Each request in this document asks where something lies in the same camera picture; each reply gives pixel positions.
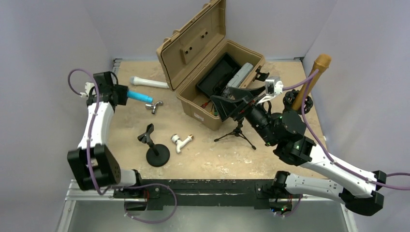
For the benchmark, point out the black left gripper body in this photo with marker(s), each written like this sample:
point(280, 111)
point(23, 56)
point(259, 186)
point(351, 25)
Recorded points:
point(121, 94)

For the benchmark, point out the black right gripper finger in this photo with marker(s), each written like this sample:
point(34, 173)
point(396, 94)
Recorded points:
point(229, 108)
point(244, 94)

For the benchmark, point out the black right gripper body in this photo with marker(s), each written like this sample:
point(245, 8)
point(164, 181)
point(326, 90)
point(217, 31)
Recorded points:
point(256, 113)

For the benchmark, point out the blue microphone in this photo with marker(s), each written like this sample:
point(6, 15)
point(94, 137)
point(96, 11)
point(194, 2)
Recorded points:
point(139, 97)

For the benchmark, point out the black tripod shock mount stand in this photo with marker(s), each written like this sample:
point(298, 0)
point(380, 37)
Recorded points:
point(237, 132)

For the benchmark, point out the white mesh-head microphone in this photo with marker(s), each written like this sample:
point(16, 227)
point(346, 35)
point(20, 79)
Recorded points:
point(137, 81)

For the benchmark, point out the black round-base clip stand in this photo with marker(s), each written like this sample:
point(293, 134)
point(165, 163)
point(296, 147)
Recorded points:
point(158, 154)

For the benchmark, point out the gold microphone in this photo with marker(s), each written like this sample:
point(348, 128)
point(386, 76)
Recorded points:
point(320, 65)

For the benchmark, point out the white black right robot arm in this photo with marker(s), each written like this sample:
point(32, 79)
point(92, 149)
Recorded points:
point(357, 189)

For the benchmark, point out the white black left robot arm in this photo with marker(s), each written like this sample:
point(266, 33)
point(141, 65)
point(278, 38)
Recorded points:
point(92, 163)

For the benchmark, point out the grey plastic bit box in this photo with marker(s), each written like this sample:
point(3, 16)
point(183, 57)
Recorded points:
point(238, 78)

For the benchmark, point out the black tool tray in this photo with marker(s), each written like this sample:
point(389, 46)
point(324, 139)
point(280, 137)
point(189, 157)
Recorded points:
point(216, 79)

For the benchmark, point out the chrome angle valve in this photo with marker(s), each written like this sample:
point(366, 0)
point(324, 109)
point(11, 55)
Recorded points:
point(153, 106)

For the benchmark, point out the white plastic faucet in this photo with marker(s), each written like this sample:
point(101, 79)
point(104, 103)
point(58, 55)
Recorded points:
point(180, 143)

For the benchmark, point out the tan plastic tool case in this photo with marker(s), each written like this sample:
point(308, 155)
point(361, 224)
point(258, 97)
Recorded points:
point(191, 53)

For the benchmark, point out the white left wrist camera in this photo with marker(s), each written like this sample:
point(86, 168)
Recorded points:
point(88, 90)

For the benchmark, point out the red handle tool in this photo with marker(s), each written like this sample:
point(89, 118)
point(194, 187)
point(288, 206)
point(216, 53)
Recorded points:
point(204, 105)

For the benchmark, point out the black mounting base plate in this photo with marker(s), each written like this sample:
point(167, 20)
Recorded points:
point(256, 193)

